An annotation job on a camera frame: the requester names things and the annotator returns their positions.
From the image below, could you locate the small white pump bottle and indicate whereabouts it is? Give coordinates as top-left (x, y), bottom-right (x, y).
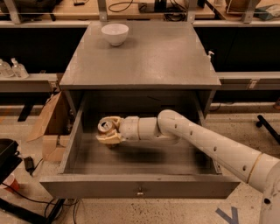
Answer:
top-left (207, 51), bottom-right (214, 61)

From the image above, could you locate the white ceramic bowl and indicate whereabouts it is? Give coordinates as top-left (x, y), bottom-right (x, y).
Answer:
top-left (101, 24), bottom-right (129, 46)

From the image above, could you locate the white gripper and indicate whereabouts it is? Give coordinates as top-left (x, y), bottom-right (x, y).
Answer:
top-left (96, 116), bottom-right (139, 144)

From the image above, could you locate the orange soda can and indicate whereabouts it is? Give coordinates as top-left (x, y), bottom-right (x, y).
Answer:
top-left (97, 118), bottom-right (116, 136)

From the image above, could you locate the black floor cable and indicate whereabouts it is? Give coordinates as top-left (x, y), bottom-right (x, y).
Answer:
top-left (0, 182), bottom-right (81, 224)

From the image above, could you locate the black power adapter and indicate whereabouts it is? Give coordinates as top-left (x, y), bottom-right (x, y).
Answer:
top-left (24, 157), bottom-right (35, 172)

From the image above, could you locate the grey wooden cabinet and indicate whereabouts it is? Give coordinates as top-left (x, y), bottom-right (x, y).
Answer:
top-left (59, 20), bottom-right (222, 119)

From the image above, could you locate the black bin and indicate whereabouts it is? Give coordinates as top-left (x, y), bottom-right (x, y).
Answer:
top-left (0, 138), bottom-right (22, 184)

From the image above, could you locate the black chair base leg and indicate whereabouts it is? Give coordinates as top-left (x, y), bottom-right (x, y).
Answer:
top-left (255, 115), bottom-right (280, 144)

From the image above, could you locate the clear sanitizer bottle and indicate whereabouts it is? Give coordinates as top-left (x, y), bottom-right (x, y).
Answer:
top-left (11, 58), bottom-right (29, 79)
top-left (0, 59), bottom-right (14, 78)

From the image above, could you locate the grey open top drawer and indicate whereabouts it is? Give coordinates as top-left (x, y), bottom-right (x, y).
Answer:
top-left (40, 91), bottom-right (240, 199)

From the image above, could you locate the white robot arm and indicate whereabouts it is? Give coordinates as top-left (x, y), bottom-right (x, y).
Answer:
top-left (96, 109), bottom-right (280, 224)

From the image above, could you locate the red plastic cup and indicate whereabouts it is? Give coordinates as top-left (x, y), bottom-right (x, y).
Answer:
top-left (0, 173), bottom-right (19, 193)

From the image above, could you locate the brown cardboard box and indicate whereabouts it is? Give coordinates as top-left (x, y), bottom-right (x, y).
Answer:
top-left (26, 92), bottom-right (70, 162)

